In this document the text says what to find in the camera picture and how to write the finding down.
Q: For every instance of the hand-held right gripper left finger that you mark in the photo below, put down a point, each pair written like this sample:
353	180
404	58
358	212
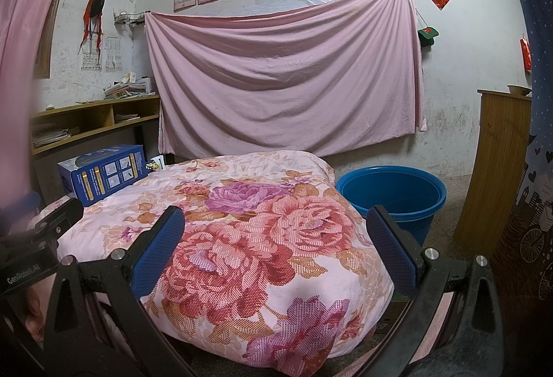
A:
162	249

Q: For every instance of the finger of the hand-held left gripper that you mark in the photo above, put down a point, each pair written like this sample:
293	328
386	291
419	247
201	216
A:
60	219
19	210

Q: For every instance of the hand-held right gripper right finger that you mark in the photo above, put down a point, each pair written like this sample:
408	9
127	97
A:
389	247

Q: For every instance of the blue plastic bucket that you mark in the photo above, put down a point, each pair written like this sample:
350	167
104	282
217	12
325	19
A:
389	212

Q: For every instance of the person's left hand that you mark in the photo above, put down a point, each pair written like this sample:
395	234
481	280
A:
39	301

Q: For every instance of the blue cardboard box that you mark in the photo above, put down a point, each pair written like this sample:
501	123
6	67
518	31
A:
103	176

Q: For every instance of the pile of shelf papers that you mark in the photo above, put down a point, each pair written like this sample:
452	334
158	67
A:
54	137

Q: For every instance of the small white yellow packet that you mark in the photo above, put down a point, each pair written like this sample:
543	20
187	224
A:
155	164

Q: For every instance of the floral pink blanket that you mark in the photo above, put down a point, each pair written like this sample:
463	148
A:
259	238

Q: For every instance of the wooden cabinet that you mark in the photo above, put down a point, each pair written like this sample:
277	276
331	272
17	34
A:
492	169

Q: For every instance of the stack of books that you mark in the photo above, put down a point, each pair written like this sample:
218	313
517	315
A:
129	87

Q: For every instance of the blue patterned curtain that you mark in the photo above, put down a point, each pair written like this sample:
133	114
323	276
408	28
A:
535	143

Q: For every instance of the pink hanging bed sheet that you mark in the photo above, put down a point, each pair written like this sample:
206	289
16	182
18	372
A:
285	78

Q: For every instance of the brown bowl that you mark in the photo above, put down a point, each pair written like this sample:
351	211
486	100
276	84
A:
519	90

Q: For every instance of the red black hanging ornament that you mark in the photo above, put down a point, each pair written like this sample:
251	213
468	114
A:
93	14

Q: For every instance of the pink satin curtain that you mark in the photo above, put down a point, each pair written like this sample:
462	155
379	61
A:
30	1

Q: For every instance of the red hanging packet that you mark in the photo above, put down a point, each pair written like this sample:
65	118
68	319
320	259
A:
526	52

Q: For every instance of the wooden wall shelf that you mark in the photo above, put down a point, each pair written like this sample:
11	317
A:
95	107

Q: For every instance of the wooden window frame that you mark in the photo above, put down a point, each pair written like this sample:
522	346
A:
45	57

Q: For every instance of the white wall calendar sheets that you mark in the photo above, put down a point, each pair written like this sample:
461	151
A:
110	55

